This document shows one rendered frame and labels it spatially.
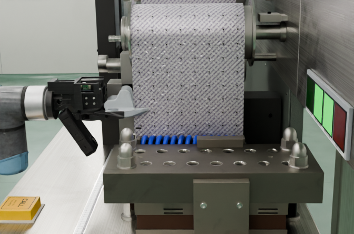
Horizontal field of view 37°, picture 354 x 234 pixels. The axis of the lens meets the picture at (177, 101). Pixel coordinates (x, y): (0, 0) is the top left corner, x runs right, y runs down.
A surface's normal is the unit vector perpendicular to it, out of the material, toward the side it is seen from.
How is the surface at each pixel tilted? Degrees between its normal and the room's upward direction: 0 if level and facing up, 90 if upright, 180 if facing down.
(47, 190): 0
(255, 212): 90
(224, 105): 90
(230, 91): 90
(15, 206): 0
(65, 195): 0
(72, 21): 90
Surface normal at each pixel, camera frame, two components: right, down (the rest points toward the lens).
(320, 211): -0.01, -0.97
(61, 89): -0.03, 0.25
